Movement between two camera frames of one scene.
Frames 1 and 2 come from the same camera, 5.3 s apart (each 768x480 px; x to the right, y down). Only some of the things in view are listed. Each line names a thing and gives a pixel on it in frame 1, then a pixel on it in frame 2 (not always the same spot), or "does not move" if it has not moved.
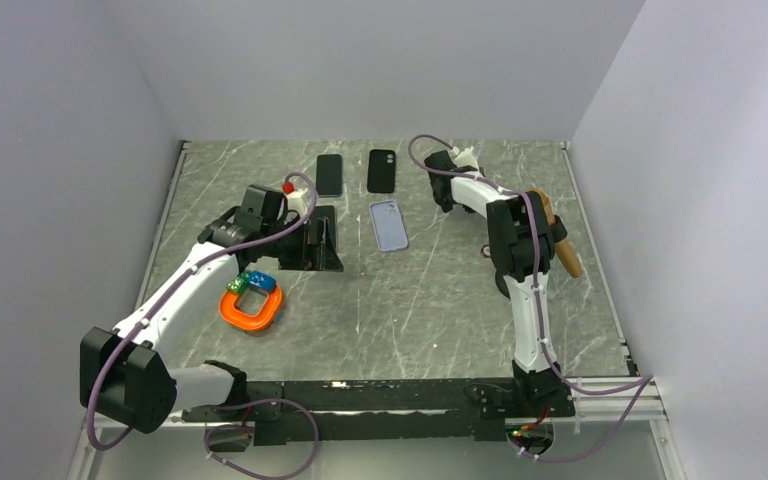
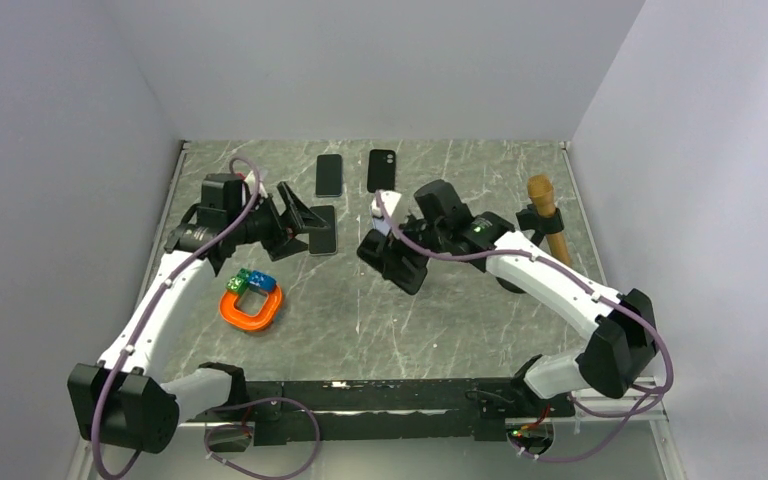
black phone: x=326 y=212 does not move
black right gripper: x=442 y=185 to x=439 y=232
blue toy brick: x=261 y=282 does not move
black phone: x=329 y=175 does not move
